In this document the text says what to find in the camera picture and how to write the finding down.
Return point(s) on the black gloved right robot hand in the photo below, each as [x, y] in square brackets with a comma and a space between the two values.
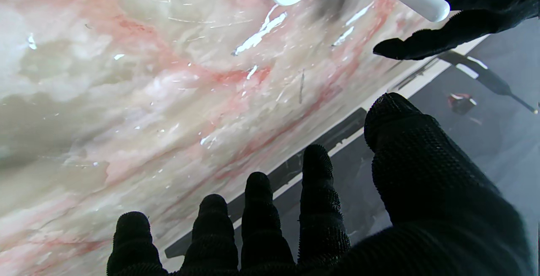
[430, 208]

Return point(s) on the dark wine bottle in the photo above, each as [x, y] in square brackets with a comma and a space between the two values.
[485, 75]

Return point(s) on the long black strip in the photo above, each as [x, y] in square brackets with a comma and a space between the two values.
[337, 134]

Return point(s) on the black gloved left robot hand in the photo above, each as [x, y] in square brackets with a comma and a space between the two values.
[493, 1]

